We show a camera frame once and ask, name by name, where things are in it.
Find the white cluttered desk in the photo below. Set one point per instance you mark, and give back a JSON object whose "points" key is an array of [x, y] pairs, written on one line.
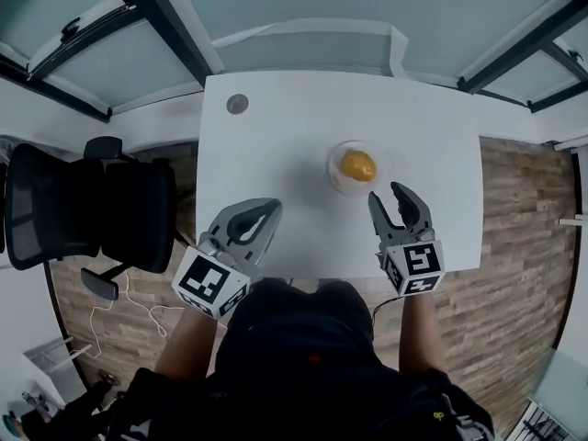
{"points": [[27, 384]]}

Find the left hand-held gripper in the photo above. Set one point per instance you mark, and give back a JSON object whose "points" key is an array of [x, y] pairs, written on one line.
{"points": [[206, 283]]}

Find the person's left forearm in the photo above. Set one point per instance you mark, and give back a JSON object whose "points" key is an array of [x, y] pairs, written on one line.
{"points": [[188, 347]]}

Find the clear glass plate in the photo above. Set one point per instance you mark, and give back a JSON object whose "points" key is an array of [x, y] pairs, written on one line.
{"points": [[342, 185]]}

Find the person's black shirt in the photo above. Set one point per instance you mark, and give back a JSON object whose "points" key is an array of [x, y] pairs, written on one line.
{"points": [[298, 375]]}

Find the person's right forearm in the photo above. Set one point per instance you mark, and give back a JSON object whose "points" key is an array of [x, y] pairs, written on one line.
{"points": [[420, 333]]}

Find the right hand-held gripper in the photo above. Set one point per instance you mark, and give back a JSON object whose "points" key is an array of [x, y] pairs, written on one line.
{"points": [[418, 264]]}

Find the black window frame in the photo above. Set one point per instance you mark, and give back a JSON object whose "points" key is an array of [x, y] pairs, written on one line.
{"points": [[174, 21], [519, 44]]}

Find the white table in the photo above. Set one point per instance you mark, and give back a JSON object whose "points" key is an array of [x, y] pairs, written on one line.
{"points": [[285, 154]]}

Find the black office chair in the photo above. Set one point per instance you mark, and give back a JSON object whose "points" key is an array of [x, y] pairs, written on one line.
{"points": [[69, 209]]}

